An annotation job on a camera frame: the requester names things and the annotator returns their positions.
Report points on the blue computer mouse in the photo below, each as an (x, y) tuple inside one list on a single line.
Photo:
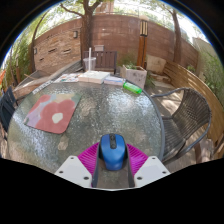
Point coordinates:
[(113, 155)]

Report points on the floral pink mouse pad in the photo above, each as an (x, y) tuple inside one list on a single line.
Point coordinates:
[(53, 113)]

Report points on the wall lantern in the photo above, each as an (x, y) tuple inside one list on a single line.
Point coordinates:
[(75, 34), (35, 50)]

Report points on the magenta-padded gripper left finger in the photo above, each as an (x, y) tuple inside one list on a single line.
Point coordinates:
[(74, 170)]

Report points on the thick white book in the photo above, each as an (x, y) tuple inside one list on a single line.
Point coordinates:
[(94, 76)]

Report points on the stone brick trough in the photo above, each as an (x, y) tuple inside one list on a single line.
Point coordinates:
[(36, 78)]

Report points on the grey utility box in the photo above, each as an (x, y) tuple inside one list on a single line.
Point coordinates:
[(99, 48)]

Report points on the slim leaning tree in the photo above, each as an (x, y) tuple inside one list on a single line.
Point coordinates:
[(176, 36)]

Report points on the dark wooden slat chair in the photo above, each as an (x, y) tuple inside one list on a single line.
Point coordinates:
[(106, 60)]

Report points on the clear plastic cup with straw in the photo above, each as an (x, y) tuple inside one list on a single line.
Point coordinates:
[(89, 64)]

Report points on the wooden garden lamp post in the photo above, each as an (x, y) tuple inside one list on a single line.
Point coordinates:
[(142, 46)]

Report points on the beige stone slab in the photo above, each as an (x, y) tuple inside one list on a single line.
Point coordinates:
[(156, 64)]

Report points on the large forked tree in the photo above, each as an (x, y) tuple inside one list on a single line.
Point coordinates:
[(87, 33)]

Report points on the grey wicker chair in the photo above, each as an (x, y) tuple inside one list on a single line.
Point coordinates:
[(190, 113)]

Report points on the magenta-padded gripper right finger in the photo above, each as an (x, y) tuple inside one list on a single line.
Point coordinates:
[(151, 170)]

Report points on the small light blue book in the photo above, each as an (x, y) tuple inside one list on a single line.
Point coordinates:
[(115, 81)]

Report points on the curved wooden slat bench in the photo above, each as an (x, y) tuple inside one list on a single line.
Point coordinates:
[(200, 86)]

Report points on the green plastic bottle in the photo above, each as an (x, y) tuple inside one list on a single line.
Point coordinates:
[(132, 88)]

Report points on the square stone planter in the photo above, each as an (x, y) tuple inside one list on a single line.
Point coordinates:
[(136, 77)]

